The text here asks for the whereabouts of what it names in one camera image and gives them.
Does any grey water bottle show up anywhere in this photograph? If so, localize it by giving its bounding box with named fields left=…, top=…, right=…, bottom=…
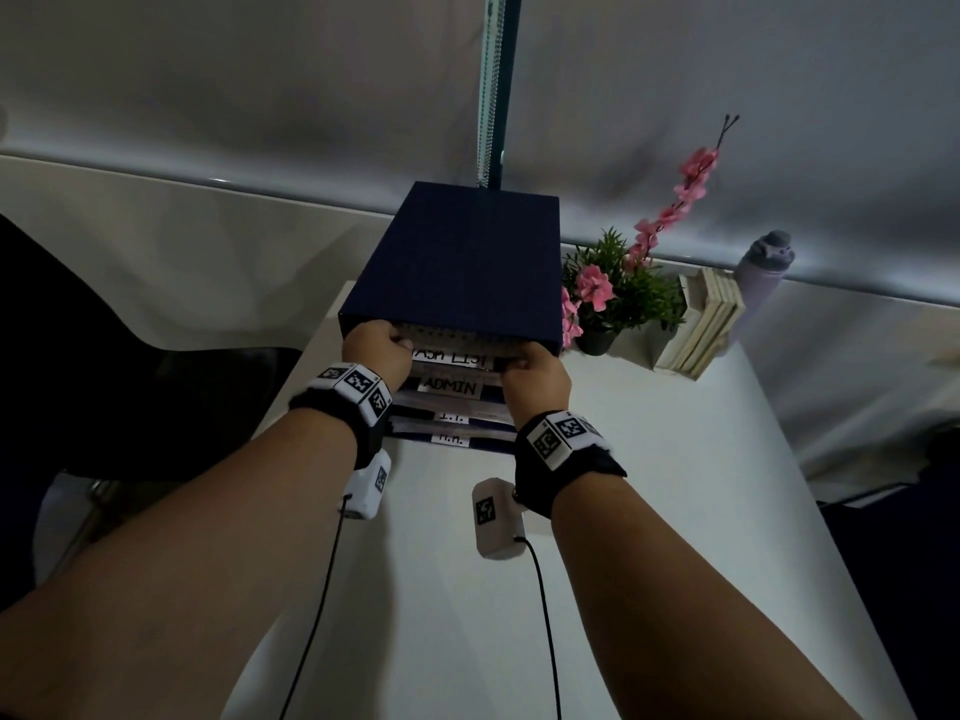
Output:
left=723, top=230, right=796, bottom=346

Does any person's right hand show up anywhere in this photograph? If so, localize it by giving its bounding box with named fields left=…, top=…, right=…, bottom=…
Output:
left=500, top=342, right=574, bottom=428

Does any black chair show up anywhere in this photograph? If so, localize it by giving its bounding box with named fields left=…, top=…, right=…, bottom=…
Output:
left=0, top=213, right=303, bottom=608

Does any green artificial plant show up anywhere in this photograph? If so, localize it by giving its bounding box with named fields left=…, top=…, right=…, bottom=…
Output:
left=560, top=228, right=688, bottom=340

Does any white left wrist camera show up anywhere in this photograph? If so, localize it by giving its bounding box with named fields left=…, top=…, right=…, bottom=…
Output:
left=342, top=449, right=393, bottom=521

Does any person's left hand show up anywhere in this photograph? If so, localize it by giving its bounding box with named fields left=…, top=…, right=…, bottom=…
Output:
left=342, top=320, right=415, bottom=395

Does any person's right forearm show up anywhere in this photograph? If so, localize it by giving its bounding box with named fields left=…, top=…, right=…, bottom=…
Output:
left=551, top=471, right=864, bottom=720

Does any black wristband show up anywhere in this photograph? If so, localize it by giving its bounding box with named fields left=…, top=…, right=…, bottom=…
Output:
left=288, top=363, right=394, bottom=471
left=513, top=410, right=628, bottom=521

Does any black plant pot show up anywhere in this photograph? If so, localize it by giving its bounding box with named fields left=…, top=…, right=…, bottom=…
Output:
left=575, top=327, right=620, bottom=358

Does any navy blue drawer organizer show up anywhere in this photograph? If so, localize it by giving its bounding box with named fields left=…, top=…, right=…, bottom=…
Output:
left=337, top=180, right=564, bottom=449

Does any black camera cable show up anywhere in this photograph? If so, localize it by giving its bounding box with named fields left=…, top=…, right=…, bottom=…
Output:
left=517, top=537, right=564, bottom=720
left=278, top=494, right=352, bottom=720

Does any tall pink blossom branch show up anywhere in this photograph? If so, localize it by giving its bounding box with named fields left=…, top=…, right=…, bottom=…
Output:
left=622, top=114, right=742, bottom=275

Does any teal partition post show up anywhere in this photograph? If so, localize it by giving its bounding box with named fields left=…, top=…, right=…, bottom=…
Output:
left=476, top=0, right=524, bottom=190

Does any grey metal frame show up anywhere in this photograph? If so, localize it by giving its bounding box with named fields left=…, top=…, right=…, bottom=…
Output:
left=33, top=475, right=125, bottom=586

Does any black left wristband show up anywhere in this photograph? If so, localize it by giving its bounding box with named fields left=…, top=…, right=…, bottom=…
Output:
left=288, top=363, right=394, bottom=471

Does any black right wristband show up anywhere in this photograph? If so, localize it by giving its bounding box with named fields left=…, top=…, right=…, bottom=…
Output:
left=513, top=410, right=628, bottom=521

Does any person's left forearm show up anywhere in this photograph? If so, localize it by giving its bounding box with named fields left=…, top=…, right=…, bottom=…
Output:
left=0, top=408, right=360, bottom=720

